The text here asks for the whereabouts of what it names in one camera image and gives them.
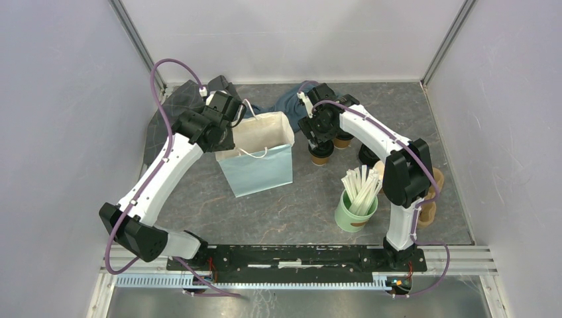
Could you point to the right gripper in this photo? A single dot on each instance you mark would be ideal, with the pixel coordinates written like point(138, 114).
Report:
point(307, 125)

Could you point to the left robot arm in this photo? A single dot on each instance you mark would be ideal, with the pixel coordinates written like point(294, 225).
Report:
point(131, 222)

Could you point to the stack of paper cups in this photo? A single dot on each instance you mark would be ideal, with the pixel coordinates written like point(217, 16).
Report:
point(379, 168)

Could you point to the light blue paper bag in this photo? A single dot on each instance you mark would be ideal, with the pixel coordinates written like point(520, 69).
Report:
point(262, 157)

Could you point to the brown paper coffee cup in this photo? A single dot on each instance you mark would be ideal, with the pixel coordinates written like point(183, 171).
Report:
point(341, 144)

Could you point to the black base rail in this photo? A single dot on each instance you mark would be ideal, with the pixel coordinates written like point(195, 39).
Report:
point(307, 263)

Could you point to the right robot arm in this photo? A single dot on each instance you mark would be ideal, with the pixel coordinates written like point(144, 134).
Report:
point(408, 170)

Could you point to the bundle of wrapped straws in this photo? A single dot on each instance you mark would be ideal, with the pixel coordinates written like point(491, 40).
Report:
point(361, 186)

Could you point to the blue-grey cloth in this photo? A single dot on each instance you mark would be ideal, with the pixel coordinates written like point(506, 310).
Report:
point(289, 103)

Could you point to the brown pulp cup carrier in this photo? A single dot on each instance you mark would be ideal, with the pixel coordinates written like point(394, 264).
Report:
point(428, 211)

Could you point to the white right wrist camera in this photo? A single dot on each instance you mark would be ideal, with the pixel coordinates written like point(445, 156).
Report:
point(304, 99)

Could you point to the grey checked cloth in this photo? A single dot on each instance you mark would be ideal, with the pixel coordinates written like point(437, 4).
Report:
point(182, 98)

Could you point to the stack of black lids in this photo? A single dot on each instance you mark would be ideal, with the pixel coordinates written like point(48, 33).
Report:
point(367, 157)

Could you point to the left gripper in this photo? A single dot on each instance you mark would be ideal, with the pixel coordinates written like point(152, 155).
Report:
point(227, 144)

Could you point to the green cup holding straws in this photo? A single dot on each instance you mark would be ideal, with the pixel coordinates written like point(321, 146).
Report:
point(348, 221)

